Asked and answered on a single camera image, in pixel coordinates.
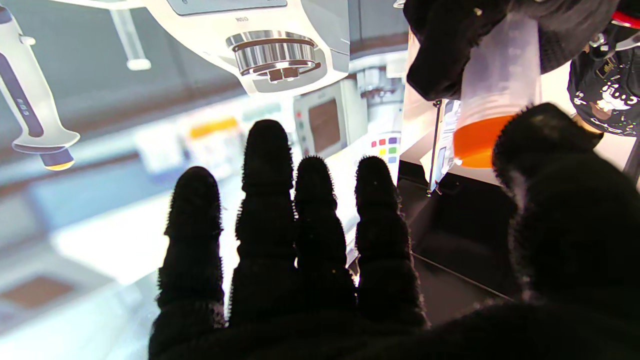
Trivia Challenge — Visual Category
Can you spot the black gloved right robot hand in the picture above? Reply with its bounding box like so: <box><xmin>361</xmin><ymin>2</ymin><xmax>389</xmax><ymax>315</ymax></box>
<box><xmin>149</xmin><ymin>102</ymin><xmax>640</xmax><ymax>360</ymax></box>

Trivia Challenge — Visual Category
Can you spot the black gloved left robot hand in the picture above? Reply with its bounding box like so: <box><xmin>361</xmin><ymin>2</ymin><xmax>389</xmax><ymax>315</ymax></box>
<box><xmin>402</xmin><ymin>0</ymin><xmax>621</xmax><ymax>102</ymax></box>

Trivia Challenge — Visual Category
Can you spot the clear plastic test tube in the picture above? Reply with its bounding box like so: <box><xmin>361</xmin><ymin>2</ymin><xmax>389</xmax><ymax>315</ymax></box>
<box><xmin>452</xmin><ymin>12</ymin><xmax>543</xmax><ymax>151</ymax></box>

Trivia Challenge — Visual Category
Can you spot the orange tube cap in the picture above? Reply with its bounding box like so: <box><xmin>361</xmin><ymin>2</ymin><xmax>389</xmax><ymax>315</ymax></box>
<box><xmin>453</xmin><ymin>114</ymin><xmax>516</xmax><ymax>169</ymax></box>

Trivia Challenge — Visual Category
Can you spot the black backdrop stand pole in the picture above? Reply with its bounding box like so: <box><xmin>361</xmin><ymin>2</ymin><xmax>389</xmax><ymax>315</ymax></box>
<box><xmin>426</xmin><ymin>99</ymin><xmax>443</xmax><ymax>197</ymax></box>

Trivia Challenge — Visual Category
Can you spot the person in dark shirt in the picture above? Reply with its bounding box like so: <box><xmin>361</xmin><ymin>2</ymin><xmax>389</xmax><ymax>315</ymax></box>
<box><xmin>567</xmin><ymin>47</ymin><xmax>640</xmax><ymax>137</ymax></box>

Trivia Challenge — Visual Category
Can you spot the printed laboratory backdrop banner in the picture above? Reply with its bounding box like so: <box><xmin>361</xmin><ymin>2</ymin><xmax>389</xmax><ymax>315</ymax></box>
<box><xmin>0</xmin><ymin>0</ymin><xmax>461</xmax><ymax>360</ymax></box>

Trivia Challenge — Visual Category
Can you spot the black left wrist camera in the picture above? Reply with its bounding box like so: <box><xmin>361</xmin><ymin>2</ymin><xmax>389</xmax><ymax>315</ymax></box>
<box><xmin>587</xmin><ymin>0</ymin><xmax>640</xmax><ymax>58</ymax></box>

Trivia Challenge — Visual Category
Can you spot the red black left arm cable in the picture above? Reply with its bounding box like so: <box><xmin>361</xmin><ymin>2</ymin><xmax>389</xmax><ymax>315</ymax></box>
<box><xmin>611</xmin><ymin>11</ymin><xmax>640</xmax><ymax>30</ymax></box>

